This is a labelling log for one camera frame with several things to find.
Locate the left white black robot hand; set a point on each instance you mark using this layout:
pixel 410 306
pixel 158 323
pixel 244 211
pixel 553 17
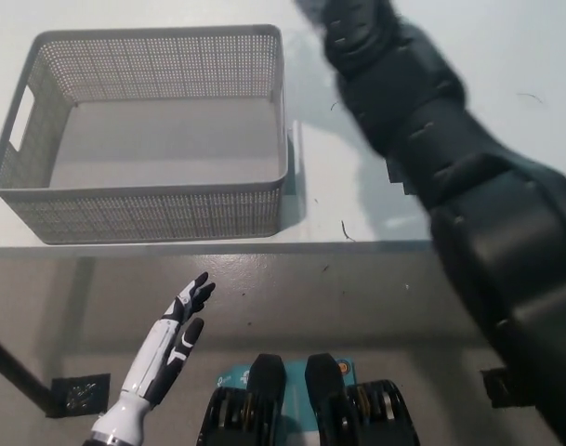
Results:
pixel 171 339

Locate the black table leg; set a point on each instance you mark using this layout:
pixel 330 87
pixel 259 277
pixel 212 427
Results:
pixel 13 367

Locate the grey perforated plastic basket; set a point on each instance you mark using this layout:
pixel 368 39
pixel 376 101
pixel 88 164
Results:
pixel 166 135

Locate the black tape patch on table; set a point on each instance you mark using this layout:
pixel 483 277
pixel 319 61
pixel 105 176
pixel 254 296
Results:
pixel 398 174

